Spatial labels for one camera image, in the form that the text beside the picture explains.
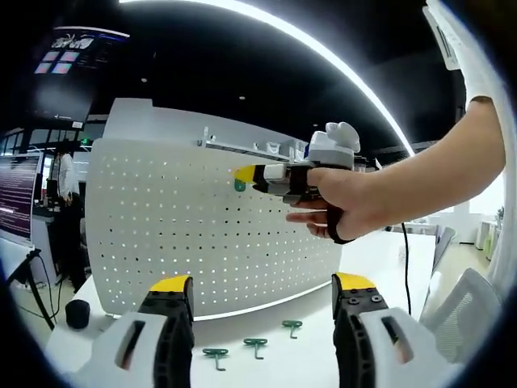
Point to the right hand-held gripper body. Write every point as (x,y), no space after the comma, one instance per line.
(335,149)

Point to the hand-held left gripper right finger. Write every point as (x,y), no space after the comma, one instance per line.
(355,323)

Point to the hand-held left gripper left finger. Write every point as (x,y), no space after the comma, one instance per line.
(169,323)

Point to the green hook assembly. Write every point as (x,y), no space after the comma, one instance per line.
(291,323)
(255,342)
(215,352)
(240,186)

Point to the white perforated mounting plate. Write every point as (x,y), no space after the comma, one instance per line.
(161,250)

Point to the person's right hand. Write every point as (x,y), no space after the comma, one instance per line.
(355,194)

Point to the group of white storage bins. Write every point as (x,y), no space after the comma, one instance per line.
(272,147)

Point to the grey metal shelf rack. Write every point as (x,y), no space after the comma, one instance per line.
(242,147)

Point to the long ceiling light strip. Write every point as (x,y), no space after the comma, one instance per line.
(352,77)

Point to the small black cylinder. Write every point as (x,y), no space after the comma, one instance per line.
(77,314)

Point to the white mesh office chair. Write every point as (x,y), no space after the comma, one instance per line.
(464,311)

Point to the black laptop stand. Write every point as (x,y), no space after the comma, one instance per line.
(34,283)

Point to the white ceiling air conditioner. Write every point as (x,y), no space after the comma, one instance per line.
(444,36)

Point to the open white laptop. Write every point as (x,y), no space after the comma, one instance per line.
(16,198)

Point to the large dark hanging screen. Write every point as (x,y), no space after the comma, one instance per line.
(68,81)

